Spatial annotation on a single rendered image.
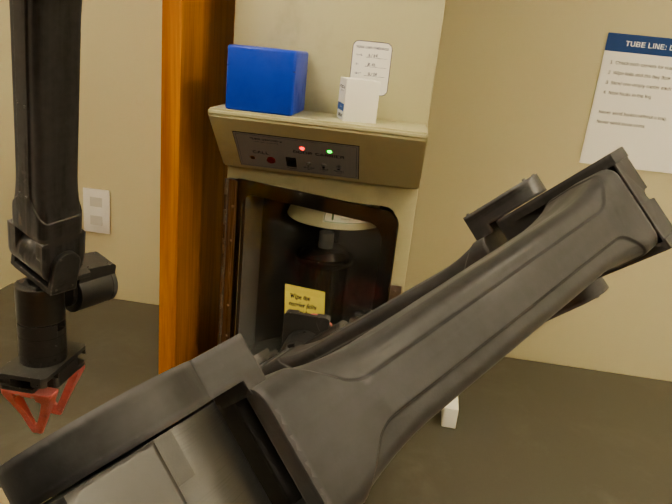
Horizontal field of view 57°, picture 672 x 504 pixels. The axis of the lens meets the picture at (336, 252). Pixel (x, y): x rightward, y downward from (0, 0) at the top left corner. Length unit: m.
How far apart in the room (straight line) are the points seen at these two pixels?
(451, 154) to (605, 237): 1.05
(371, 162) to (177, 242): 0.34
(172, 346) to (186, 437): 0.87
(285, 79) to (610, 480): 0.88
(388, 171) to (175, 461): 0.78
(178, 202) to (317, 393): 0.77
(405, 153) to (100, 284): 0.46
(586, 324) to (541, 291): 1.26
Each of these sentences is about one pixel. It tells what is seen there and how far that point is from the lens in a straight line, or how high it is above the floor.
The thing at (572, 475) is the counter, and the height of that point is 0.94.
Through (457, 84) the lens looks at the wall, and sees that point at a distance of 1.43.
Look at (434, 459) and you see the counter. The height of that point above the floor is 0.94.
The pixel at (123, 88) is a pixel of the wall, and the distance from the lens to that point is 1.58.
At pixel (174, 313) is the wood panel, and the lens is 1.06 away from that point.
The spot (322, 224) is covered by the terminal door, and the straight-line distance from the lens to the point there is 0.96.
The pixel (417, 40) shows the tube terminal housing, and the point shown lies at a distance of 0.99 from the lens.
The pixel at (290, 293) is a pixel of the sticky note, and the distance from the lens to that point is 1.02.
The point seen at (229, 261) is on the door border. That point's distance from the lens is 1.08.
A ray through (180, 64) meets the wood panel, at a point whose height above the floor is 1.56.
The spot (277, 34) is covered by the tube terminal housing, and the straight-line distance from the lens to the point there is 1.02.
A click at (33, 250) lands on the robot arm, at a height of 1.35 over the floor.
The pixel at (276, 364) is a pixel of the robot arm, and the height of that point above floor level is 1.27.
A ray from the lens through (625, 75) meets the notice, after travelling 1.49.
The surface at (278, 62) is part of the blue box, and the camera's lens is 0.91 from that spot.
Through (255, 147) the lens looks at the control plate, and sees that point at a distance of 0.96.
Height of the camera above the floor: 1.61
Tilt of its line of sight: 18 degrees down
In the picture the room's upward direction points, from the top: 6 degrees clockwise
